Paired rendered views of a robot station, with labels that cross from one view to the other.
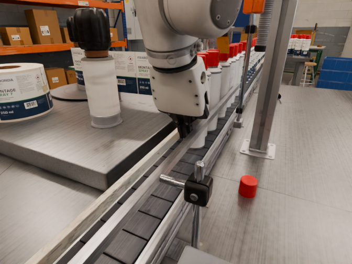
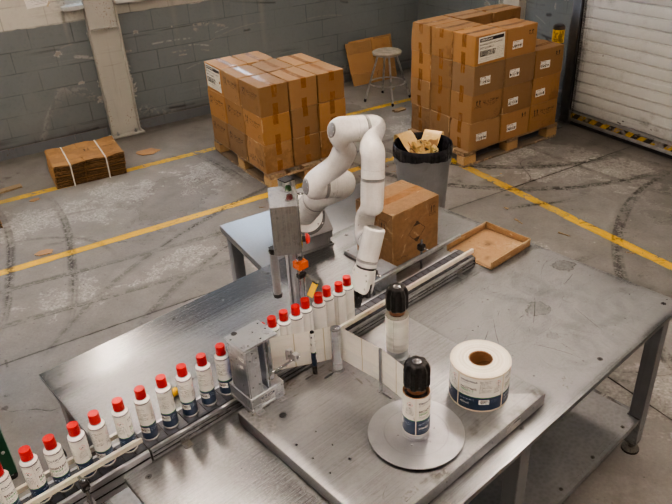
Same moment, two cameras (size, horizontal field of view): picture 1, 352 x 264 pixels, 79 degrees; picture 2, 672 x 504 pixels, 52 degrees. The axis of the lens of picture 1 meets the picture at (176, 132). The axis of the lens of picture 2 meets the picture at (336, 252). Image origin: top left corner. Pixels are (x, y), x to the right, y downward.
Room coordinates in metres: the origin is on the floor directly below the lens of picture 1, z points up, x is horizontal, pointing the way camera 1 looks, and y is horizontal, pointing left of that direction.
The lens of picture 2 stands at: (2.48, 0.85, 2.49)
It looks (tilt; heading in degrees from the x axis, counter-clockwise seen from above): 30 degrees down; 205
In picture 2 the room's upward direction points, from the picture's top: 3 degrees counter-clockwise
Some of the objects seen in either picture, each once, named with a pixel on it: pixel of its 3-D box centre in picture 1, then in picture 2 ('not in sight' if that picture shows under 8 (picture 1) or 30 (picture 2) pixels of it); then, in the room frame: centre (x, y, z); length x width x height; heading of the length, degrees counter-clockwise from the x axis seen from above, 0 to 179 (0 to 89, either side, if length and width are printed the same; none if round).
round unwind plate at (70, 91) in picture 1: (89, 89); (416, 432); (0.95, 0.39, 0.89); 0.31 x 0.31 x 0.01
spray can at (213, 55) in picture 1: (209, 92); (327, 309); (0.55, -0.09, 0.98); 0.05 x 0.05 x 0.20
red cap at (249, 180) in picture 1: (248, 186); not in sight; (0.34, -0.15, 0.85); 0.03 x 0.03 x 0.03
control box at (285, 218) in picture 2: not in sight; (285, 220); (0.61, -0.20, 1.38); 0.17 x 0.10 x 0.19; 30
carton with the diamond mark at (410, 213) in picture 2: not in sight; (397, 222); (-0.20, -0.06, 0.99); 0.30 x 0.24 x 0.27; 153
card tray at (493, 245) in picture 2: not in sight; (488, 244); (-0.36, 0.34, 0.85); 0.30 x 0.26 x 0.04; 155
